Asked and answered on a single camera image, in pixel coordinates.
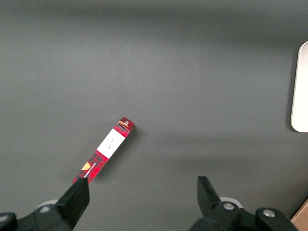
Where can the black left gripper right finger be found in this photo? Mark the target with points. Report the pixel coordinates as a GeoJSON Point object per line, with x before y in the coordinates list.
{"type": "Point", "coordinates": [211, 207]}

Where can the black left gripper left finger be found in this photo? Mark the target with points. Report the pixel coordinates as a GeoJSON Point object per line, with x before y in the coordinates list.
{"type": "Point", "coordinates": [69, 207]}

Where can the wooden drawer cabinet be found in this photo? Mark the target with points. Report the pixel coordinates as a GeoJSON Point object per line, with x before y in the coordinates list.
{"type": "Point", "coordinates": [302, 219]}

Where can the red plaid cardboard box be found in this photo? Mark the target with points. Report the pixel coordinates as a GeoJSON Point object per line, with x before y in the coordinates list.
{"type": "Point", "coordinates": [109, 144]}

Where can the beige plastic tray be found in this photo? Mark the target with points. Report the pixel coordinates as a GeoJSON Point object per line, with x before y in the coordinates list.
{"type": "Point", "coordinates": [302, 91]}

